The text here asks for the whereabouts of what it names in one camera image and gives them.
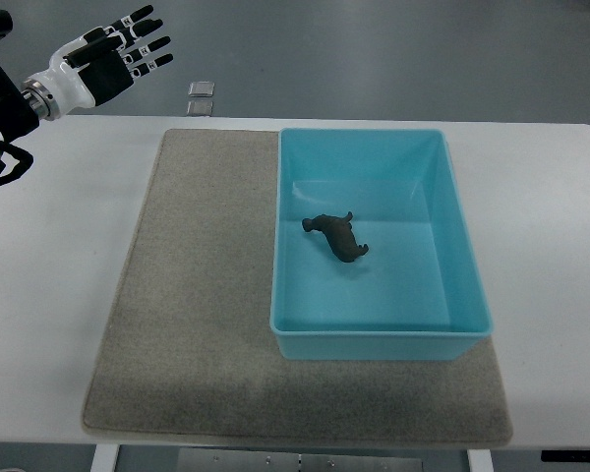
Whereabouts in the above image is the white table leg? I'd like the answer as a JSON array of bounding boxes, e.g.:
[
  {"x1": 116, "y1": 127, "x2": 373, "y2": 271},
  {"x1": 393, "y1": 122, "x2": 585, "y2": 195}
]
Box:
[
  {"x1": 467, "y1": 449, "x2": 495, "y2": 472},
  {"x1": 89, "y1": 444, "x2": 120, "y2": 472}
]

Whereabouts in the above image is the grey felt mat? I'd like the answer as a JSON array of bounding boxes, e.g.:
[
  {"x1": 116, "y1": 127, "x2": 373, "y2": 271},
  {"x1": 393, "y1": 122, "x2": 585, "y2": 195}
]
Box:
[{"x1": 82, "y1": 130, "x2": 512, "y2": 448}]

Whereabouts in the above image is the brown toy hippo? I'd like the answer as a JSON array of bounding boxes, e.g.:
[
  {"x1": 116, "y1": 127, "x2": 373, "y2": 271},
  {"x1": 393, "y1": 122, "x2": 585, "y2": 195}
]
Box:
[{"x1": 302, "y1": 211, "x2": 369, "y2": 263}]

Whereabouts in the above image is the blue plastic box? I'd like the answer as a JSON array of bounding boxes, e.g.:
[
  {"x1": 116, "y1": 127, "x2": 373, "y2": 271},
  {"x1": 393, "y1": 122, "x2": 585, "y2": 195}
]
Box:
[{"x1": 269, "y1": 128, "x2": 493, "y2": 361}]

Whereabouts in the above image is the black table control panel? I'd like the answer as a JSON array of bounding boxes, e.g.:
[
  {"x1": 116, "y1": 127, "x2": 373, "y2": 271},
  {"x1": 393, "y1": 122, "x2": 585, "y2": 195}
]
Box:
[{"x1": 541, "y1": 449, "x2": 590, "y2": 464}]

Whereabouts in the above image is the lower floor outlet plate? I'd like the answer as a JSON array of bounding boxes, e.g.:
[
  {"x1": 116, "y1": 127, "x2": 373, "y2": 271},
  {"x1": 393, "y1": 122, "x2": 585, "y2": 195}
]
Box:
[{"x1": 186, "y1": 100, "x2": 213, "y2": 117}]

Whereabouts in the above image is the metal table base plate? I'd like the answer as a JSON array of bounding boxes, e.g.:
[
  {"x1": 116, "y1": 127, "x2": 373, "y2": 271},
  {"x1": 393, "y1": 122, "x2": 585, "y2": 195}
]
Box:
[{"x1": 176, "y1": 448, "x2": 424, "y2": 472}]

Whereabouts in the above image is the right white table leg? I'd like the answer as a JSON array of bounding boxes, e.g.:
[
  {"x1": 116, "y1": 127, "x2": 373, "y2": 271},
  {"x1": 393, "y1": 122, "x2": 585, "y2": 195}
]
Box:
[{"x1": 467, "y1": 449, "x2": 495, "y2": 472}]

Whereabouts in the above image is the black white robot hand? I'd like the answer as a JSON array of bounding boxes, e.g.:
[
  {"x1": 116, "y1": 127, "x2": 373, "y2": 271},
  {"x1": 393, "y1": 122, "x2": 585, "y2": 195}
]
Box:
[{"x1": 22, "y1": 5, "x2": 173, "y2": 121}]

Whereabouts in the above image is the left white table leg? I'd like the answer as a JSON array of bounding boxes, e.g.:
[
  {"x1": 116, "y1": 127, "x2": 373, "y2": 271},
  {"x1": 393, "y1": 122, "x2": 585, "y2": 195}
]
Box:
[{"x1": 89, "y1": 444, "x2": 120, "y2": 472}]

